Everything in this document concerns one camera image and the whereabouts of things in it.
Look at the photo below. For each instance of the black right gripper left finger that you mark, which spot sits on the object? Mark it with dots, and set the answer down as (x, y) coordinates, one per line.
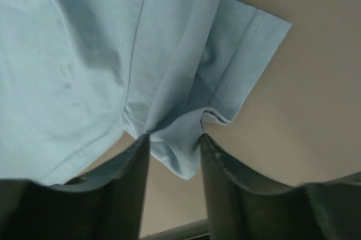
(104, 203)

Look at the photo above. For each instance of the light blue t-shirt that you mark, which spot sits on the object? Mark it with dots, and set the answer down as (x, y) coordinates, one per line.
(78, 74)

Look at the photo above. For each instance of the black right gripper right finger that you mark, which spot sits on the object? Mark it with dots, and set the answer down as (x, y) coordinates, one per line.
(241, 203)

